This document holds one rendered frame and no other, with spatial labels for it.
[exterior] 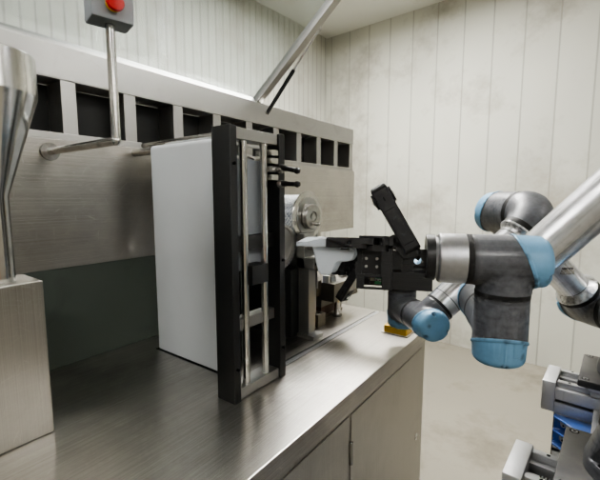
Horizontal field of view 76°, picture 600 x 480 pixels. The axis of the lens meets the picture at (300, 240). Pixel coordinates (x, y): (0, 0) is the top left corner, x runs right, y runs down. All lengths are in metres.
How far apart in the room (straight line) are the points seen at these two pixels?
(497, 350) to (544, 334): 2.92
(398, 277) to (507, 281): 0.15
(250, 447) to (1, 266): 0.50
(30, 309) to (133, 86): 0.66
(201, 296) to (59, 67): 0.62
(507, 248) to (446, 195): 2.97
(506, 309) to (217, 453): 0.49
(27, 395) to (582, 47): 3.50
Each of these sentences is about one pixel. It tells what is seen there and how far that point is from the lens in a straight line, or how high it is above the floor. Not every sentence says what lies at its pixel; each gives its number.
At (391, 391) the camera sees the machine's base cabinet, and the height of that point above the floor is 0.77.
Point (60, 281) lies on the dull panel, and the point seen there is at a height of 1.11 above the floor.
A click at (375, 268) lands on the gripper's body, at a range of 0.60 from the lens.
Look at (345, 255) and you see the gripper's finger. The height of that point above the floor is 1.22.
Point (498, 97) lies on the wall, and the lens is 3.54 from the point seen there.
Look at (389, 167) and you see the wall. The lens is 3.79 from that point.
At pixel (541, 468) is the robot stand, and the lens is 1.04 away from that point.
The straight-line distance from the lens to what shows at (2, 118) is 0.75.
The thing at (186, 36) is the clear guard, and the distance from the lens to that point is 1.24.
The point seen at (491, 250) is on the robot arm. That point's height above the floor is 1.24.
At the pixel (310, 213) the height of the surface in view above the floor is 1.26.
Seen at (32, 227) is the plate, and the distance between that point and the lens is 1.04.
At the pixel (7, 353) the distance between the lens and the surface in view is 0.78.
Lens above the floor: 1.31
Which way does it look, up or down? 7 degrees down
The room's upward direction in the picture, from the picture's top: straight up
